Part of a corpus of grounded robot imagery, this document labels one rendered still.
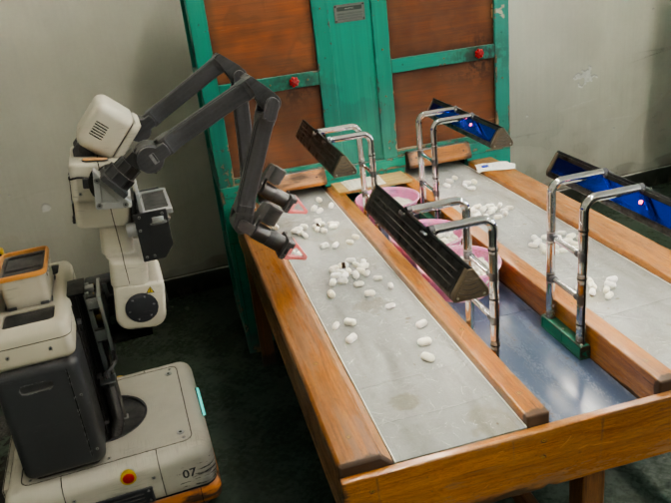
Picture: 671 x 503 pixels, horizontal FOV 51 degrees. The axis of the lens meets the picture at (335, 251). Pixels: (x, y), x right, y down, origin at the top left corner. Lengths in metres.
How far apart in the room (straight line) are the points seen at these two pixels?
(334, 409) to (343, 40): 1.82
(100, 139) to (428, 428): 1.28
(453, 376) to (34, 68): 2.72
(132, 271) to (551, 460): 1.38
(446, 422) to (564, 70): 3.38
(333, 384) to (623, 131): 3.68
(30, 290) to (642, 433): 1.75
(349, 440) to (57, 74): 2.72
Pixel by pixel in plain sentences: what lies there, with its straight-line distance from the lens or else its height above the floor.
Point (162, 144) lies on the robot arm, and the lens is 2.07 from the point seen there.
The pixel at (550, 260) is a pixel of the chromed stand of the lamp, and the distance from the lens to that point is 1.99.
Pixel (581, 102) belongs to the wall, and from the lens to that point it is 4.82.
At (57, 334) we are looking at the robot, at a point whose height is 0.78.
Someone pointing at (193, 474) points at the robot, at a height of 0.18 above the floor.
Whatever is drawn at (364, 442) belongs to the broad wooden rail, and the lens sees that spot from 1.54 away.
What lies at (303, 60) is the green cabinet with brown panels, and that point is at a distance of 3.03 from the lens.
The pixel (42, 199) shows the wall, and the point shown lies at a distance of 3.95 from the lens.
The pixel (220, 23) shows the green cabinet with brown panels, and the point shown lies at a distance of 2.97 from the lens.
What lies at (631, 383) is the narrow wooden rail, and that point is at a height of 0.70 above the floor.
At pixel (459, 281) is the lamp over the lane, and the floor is 1.08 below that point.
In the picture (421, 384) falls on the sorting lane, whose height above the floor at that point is 0.74.
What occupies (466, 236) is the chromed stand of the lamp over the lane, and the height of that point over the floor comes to 1.01.
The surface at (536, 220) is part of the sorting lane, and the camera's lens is 2.68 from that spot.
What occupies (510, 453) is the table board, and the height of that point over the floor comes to 0.70.
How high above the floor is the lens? 1.72
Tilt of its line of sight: 23 degrees down
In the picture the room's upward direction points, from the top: 7 degrees counter-clockwise
